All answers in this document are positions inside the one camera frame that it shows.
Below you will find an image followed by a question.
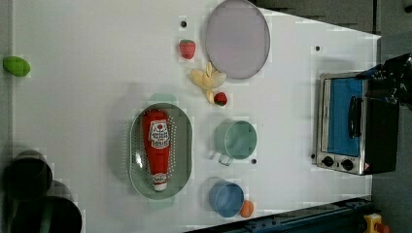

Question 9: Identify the green toy fruit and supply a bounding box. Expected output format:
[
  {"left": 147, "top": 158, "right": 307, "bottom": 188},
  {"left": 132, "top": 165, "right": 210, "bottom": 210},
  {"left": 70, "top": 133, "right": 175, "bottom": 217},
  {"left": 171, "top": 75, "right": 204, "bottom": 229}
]
[{"left": 3, "top": 56, "right": 31, "bottom": 77}]

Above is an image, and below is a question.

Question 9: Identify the silver toaster oven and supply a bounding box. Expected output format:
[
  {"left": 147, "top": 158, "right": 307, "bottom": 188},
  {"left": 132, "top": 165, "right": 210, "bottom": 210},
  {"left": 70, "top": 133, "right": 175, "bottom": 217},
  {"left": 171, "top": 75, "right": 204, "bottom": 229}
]
[{"left": 316, "top": 73, "right": 399, "bottom": 176}]

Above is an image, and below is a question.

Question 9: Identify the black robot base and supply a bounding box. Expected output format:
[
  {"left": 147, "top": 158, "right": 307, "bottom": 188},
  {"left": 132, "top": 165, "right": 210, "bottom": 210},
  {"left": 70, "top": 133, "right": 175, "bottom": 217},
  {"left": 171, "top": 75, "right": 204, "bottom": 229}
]
[{"left": 1, "top": 150, "right": 83, "bottom": 233}]

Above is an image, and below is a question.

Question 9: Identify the green mug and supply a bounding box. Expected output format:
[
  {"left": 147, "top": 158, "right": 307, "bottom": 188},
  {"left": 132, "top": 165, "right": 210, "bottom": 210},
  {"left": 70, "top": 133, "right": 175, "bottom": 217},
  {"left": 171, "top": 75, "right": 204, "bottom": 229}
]
[{"left": 210, "top": 119, "right": 258, "bottom": 166}]

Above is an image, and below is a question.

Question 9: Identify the red ketchup bottle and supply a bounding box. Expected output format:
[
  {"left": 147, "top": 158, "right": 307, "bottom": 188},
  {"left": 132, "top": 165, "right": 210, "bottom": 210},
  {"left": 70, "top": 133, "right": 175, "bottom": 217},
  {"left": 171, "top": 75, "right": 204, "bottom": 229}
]
[{"left": 142, "top": 110, "right": 170, "bottom": 192}]

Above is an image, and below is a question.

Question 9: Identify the black plastic bag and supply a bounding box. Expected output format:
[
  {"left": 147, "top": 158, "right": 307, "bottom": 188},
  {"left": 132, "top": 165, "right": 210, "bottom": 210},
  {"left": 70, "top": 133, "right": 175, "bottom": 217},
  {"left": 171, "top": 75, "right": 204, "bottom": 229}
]
[{"left": 356, "top": 53, "right": 412, "bottom": 105}]

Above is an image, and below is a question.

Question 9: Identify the red toy strawberry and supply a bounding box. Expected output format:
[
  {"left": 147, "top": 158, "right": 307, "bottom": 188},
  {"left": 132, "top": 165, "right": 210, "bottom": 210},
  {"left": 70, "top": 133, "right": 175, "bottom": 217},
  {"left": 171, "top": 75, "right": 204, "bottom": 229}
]
[{"left": 214, "top": 92, "right": 227, "bottom": 106}]

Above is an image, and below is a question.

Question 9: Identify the pink toy strawberry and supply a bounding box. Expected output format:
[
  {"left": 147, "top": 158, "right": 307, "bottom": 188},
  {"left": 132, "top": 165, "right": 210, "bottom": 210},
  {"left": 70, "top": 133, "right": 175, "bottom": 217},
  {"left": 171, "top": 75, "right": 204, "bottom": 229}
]
[{"left": 179, "top": 40, "right": 196, "bottom": 59}]

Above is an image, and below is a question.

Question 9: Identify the grey round plate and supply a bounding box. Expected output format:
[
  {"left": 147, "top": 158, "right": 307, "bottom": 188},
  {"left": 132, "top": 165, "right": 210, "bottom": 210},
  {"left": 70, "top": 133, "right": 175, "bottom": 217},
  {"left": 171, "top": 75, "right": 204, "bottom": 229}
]
[{"left": 205, "top": 0, "right": 270, "bottom": 80}]

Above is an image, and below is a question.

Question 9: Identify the peeled toy banana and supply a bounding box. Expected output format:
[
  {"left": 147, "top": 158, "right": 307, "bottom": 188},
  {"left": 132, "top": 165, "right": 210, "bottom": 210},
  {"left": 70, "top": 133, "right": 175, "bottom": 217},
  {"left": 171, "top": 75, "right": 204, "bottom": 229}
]
[{"left": 190, "top": 62, "right": 226, "bottom": 104}]

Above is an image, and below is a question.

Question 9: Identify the yellow red toy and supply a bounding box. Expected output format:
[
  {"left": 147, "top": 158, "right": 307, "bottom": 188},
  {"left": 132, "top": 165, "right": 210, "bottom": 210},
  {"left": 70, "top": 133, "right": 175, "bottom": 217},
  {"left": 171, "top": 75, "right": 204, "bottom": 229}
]
[{"left": 363, "top": 214, "right": 392, "bottom": 233}]

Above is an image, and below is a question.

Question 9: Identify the orange toy fruit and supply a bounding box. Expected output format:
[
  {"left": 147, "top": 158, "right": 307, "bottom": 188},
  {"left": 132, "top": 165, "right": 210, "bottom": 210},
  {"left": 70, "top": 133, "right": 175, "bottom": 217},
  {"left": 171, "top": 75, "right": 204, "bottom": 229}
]
[{"left": 239, "top": 200, "right": 255, "bottom": 218}]

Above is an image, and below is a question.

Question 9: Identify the blue cup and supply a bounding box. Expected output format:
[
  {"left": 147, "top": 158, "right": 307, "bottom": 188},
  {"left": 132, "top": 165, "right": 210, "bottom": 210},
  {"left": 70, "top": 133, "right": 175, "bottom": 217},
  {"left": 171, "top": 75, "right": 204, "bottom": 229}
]
[{"left": 209, "top": 180, "right": 244, "bottom": 217}]

